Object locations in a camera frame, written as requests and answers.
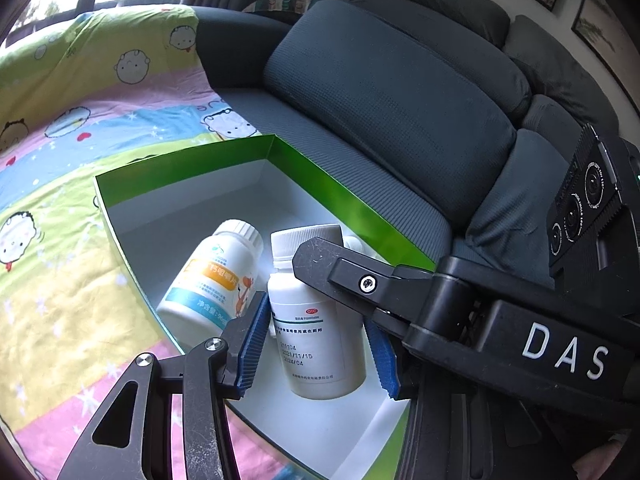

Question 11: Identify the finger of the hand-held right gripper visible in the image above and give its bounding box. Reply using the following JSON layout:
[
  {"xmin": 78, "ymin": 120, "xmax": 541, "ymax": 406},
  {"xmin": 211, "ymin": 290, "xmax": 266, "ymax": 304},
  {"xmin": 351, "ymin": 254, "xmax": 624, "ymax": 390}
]
[{"xmin": 292, "ymin": 236, "xmax": 437, "ymax": 332}]

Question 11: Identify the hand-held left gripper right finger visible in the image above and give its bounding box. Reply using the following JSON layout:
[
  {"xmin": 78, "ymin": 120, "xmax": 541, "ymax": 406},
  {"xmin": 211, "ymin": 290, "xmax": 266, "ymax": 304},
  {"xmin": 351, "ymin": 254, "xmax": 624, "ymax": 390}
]
[{"xmin": 366, "ymin": 321, "xmax": 502, "ymax": 480}]

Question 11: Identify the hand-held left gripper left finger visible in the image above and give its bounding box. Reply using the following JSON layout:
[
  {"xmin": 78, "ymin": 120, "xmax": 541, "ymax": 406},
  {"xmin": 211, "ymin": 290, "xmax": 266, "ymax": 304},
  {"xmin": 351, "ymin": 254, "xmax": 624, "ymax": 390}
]
[{"xmin": 57, "ymin": 292, "xmax": 271, "ymax": 480}]

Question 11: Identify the white bottle plain white label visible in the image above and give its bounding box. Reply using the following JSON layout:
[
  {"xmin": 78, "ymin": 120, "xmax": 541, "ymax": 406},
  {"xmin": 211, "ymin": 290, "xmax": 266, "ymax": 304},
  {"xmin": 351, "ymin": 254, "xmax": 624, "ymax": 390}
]
[{"xmin": 267, "ymin": 224, "xmax": 369, "ymax": 401}]

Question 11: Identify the white bottle orange teal label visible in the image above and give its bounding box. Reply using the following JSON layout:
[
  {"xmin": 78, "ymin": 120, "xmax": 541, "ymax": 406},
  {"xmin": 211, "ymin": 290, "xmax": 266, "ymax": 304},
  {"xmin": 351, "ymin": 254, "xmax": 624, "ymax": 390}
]
[{"xmin": 156, "ymin": 219, "xmax": 265, "ymax": 337}]

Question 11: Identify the green cardboard box white inside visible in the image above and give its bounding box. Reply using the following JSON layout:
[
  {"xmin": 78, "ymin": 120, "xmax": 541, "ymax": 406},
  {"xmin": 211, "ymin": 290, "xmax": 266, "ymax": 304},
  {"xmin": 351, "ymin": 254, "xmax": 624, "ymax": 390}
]
[{"xmin": 92, "ymin": 134, "xmax": 439, "ymax": 480}]

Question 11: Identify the small grey lumbar cushion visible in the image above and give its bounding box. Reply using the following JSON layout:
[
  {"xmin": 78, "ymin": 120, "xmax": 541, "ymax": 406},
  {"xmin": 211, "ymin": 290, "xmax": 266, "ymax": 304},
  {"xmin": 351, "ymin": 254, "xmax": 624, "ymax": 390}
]
[{"xmin": 464, "ymin": 127, "xmax": 582, "ymax": 287}]

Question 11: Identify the large grey lumbar cushion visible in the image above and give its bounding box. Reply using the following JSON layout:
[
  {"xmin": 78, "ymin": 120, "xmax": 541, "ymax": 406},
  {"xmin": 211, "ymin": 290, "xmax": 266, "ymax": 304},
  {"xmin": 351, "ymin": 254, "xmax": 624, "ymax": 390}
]
[{"xmin": 262, "ymin": 0, "xmax": 519, "ymax": 239}]

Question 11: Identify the cartoon printed blanket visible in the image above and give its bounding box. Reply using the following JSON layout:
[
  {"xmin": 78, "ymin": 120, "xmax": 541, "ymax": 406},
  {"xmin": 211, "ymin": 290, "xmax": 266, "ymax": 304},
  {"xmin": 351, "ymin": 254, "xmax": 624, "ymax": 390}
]
[{"xmin": 0, "ymin": 4, "xmax": 311, "ymax": 480}]

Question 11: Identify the dark grey sofa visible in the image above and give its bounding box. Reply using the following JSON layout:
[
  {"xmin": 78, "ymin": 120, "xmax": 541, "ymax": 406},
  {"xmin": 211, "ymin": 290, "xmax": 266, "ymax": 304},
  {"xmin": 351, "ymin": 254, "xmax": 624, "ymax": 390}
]
[{"xmin": 190, "ymin": 0, "xmax": 640, "ymax": 291}]

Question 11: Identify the patterned pillow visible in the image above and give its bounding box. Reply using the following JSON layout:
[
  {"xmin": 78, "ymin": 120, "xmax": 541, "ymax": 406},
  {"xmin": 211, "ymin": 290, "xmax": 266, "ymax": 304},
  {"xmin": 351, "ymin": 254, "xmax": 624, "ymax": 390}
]
[{"xmin": 241, "ymin": 0, "xmax": 327, "ymax": 17}]

